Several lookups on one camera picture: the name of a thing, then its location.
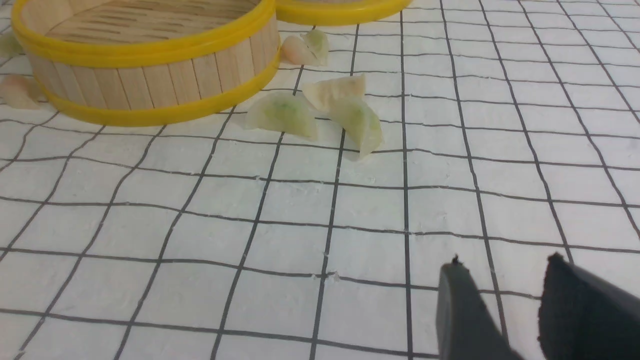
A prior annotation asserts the green pink dumpling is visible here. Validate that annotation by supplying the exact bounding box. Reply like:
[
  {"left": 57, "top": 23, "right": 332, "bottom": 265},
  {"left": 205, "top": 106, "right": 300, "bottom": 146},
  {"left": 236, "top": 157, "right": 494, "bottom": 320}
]
[{"left": 280, "top": 29, "right": 329, "bottom": 67}]

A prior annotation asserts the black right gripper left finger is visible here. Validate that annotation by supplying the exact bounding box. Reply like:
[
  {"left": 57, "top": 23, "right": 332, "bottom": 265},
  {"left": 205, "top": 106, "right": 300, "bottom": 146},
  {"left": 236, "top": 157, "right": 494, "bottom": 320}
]
[{"left": 435, "top": 255, "right": 522, "bottom": 360}]

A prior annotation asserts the bamboo steamer tray yellow rim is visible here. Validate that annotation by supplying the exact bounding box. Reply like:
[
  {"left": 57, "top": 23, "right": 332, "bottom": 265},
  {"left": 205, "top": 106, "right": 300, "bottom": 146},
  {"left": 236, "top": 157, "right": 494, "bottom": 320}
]
[{"left": 11, "top": 0, "right": 281, "bottom": 127}]

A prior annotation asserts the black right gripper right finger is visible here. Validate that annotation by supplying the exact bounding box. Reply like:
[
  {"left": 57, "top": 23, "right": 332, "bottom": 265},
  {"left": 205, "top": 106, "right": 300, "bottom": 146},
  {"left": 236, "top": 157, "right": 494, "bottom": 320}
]
[{"left": 538, "top": 253, "right": 640, "bottom": 360}]

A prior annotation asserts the woven bamboo steamer lid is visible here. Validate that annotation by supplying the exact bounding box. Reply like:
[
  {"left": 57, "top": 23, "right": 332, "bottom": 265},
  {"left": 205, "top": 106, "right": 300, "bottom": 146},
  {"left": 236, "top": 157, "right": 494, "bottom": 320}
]
[{"left": 275, "top": 0, "right": 411, "bottom": 27}]

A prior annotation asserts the white plain dumpling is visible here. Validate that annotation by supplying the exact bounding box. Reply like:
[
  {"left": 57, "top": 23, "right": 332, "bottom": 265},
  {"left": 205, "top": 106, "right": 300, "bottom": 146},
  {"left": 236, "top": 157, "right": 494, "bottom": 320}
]
[{"left": 301, "top": 74, "right": 367, "bottom": 113}]

